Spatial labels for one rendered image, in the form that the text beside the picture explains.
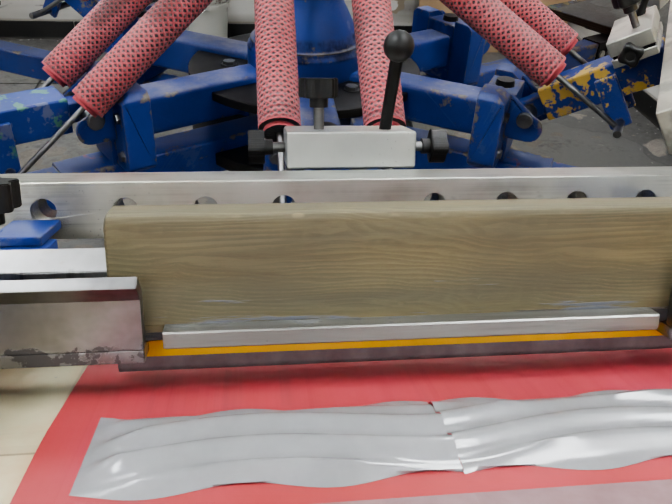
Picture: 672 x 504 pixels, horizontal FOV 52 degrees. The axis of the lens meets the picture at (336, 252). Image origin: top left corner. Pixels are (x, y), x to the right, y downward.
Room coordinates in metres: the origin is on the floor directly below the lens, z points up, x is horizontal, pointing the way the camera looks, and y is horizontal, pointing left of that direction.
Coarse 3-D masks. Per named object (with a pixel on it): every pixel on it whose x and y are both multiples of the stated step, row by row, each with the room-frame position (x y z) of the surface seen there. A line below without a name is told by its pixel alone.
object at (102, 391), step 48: (96, 384) 0.29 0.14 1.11; (144, 384) 0.29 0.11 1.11; (192, 384) 0.29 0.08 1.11; (240, 384) 0.29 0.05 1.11; (288, 384) 0.30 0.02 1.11; (336, 384) 0.30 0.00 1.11; (384, 384) 0.30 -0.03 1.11; (48, 432) 0.24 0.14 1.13; (48, 480) 0.20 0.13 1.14; (384, 480) 0.21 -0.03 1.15; (432, 480) 0.21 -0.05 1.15
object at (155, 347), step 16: (496, 336) 0.33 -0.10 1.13; (512, 336) 0.33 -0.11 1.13; (528, 336) 0.34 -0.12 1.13; (544, 336) 0.34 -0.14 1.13; (560, 336) 0.34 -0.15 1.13; (576, 336) 0.34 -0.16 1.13; (592, 336) 0.34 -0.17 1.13; (608, 336) 0.34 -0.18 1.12; (624, 336) 0.34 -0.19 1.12; (160, 352) 0.30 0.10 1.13; (176, 352) 0.30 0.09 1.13; (192, 352) 0.31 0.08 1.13; (208, 352) 0.31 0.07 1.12; (224, 352) 0.31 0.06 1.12; (240, 352) 0.31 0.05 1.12
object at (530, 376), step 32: (576, 352) 0.35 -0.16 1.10; (608, 352) 0.35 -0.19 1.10; (640, 352) 0.35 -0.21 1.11; (448, 384) 0.30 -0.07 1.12; (480, 384) 0.30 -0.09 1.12; (512, 384) 0.30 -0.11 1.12; (544, 384) 0.30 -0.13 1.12; (576, 384) 0.30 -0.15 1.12; (608, 384) 0.30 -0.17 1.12; (640, 384) 0.31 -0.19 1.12; (480, 480) 0.21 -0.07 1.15; (512, 480) 0.21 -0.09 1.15; (544, 480) 0.21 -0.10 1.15; (576, 480) 0.21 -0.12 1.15; (608, 480) 0.21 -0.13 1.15; (640, 480) 0.21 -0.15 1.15
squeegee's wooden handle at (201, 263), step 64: (128, 256) 0.31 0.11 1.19; (192, 256) 0.32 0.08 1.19; (256, 256) 0.32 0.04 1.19; (320, 256) 0.33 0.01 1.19; (384, 256) 0.33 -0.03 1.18; (448, 256) 0.34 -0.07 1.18; (512, 256) 0.34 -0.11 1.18; (576, 256) 0.35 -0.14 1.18; (640, 256) 0.35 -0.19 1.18; (192, 320) 0.30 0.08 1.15; (256, 320) 0.31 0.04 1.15
